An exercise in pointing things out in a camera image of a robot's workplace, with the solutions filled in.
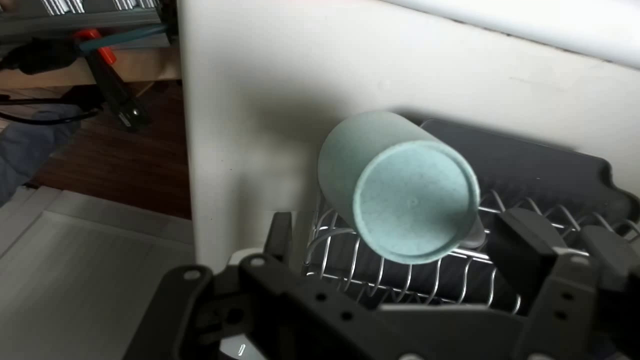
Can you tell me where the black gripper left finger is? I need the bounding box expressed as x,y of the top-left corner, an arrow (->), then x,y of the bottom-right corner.
123,209 -> 376,360

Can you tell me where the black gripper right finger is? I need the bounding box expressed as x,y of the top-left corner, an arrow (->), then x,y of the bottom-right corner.
488,206 -> 640,360

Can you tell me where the tall teal cup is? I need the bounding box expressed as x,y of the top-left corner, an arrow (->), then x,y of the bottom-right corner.
317,108 -> 484,265

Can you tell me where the black drying rack tray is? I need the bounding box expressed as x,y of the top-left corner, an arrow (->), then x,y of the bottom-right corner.
398,112 -> 640,309

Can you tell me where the blue fabric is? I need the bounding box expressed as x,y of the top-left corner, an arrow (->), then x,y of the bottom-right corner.
0,117 -> 78,206

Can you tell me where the metal wire drying rack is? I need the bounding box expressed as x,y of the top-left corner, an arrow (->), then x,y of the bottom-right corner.
302,187 -> 640,316

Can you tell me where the red handled black clamp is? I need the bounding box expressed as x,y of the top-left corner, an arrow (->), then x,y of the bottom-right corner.
69,25 -> 147,133

